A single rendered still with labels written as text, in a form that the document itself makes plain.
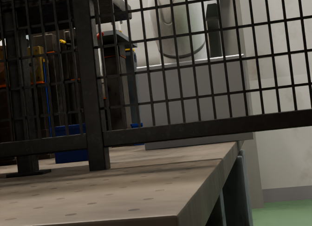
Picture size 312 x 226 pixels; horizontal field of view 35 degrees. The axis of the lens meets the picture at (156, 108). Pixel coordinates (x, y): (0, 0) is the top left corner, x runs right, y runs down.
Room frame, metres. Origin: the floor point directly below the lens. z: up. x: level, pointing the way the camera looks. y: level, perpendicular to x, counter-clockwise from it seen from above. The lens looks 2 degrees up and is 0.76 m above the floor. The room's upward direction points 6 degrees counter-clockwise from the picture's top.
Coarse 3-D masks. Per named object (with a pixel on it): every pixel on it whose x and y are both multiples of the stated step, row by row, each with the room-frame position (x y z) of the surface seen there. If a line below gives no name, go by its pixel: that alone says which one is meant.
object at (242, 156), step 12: (240, 156) 1.34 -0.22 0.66; (240, 168) 1.34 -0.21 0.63; (228, 180) 1.35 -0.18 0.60; (240, 180) 1.34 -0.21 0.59; (228, 192) 1.35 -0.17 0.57; (240, 192) 1.34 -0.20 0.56; (228, 204) 1.35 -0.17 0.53; (240, 204) 1.34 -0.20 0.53; (228, 216) 1.35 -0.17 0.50; (240, 216) 1.34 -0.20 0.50
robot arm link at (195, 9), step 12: (168, 0) 1.38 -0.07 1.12; (180, 0) 1.38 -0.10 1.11; (168, 12) 1.39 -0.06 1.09; (180, 12) 1.39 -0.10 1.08; (192, 12) 1.40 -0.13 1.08; (156, 24) 1.43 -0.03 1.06; (168, 24) 1.41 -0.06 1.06; (180, 24) 1.41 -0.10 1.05; (192, 24) 1.42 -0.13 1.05; (156, 36) 1.48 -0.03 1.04; (192, 36) 1.45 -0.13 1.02; (204, 36) 1.51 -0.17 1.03; (168, 48) 1.48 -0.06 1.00; (180, 48) 1.47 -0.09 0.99
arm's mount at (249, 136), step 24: (168, 72) 1.41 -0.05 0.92; (192, 72) 1.40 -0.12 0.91; (216, 72) 1.39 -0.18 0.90; (240, 72) 1.38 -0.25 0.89; (144, 96) 1.42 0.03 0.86; (168, 96) 1.41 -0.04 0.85; (192, 96) 1.40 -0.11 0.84; (216, 96) 1.39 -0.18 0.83; (240, 96) 1.39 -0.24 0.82; (144, 120) 1.42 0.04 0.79; (192, 120) 1.40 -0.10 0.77; (144, 144) 1.42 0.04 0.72; (168, 144) 1.41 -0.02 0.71; (192, 144) 1.41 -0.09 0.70
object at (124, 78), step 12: (108, 48) 2.07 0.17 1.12; (120, 48) 2.07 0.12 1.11; (108, 60) 2.07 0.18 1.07; (120, 60) 2.07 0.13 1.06; (108, 72) 2.08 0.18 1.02; (120, 72) 2.07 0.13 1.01; (108, 84) 2.08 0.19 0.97; (108, 96) 2.08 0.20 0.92; (120, 108) 2.07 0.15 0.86; (120, 120) 2.07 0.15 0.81
